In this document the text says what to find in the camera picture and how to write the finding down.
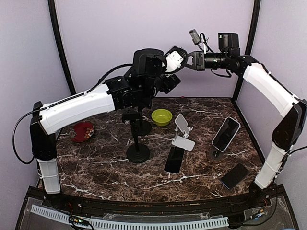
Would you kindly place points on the rear black pole stand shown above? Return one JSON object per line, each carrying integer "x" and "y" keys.
{"x": 144, "y": 127}

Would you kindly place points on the grey wood-base phone stand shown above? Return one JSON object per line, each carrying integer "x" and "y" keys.
{"x": 215, "y": 156}

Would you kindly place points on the white slotted cable duct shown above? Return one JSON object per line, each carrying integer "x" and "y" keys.
{"x": 130, "y": 222}

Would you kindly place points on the white folding phone stand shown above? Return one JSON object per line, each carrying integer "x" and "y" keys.
{"x": 182, "y": 130}

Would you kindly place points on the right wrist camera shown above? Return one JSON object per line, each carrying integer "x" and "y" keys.
{"x": 195, "y": 37}

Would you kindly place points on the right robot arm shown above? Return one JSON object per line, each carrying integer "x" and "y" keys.
{"x": 292, "y": 109}

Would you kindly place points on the front black pole stand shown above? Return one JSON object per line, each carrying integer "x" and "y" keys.
{"x": 136, "y": 152}

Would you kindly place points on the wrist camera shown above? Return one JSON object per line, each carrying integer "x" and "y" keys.
{"x": 176, "y": 59}
{"x": 195, "y": 37}

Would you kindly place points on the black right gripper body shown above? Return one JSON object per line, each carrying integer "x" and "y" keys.
{"x": 201, "y": 66}

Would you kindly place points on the black phone grey edge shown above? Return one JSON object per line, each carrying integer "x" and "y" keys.
{"x": 174, "y": 160}

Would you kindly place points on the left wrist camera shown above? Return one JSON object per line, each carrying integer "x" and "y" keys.
{"x": 176, "y": 59}

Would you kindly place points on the black pole stand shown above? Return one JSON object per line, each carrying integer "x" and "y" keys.
{"x": 136, "y": 152}
{"x": 144, "y": 127}

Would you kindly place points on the black front rail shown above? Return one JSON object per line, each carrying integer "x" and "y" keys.
{"x": 272, "y": 211}

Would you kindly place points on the black phone blue case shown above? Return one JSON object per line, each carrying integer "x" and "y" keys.
{"x": 234, "y": 176}

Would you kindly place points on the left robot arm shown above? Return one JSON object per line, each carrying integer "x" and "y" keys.
{"x": 124, "y": 86}

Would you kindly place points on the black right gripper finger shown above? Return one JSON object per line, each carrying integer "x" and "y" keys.
{"x": 191, "y": 55}
{"x": 192, "y": 66}

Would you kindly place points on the red floral plate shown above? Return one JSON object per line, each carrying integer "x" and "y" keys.
{"x": 81, "y": 132}

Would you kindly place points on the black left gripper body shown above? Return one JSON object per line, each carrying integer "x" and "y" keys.
{"x": 168, "y": 88}

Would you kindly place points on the green bowl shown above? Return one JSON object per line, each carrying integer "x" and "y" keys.
{"x": 161, "y": 117}

